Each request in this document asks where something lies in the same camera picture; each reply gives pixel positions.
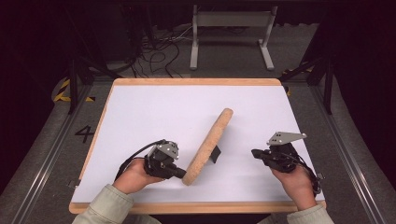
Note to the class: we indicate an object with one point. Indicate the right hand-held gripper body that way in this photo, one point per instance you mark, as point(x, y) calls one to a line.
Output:
point(281, 155)

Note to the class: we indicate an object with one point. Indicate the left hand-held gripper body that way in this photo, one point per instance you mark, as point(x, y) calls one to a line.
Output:
point(163, 155)

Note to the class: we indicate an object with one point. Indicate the person's right hand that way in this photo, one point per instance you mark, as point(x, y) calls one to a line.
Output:
point(295, 185)

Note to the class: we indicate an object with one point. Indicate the person's left hand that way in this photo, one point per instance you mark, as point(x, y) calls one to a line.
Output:
point(137, 177)

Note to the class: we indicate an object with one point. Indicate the small metal table clip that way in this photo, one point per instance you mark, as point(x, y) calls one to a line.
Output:
point(73, 183)
point(320, 176)

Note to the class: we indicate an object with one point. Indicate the white table sheet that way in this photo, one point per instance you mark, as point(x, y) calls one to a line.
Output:
point(162, 109)

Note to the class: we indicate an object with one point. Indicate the black tripod stand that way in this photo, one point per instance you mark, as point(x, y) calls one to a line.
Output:
point(327, 81)
point(74, 77)

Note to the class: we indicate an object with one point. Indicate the white metal stand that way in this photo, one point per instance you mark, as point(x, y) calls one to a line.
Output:
point(232, 19)

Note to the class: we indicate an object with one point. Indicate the metal floor rail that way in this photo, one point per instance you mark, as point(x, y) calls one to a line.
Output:
point(351, 161)
point(46, 161)

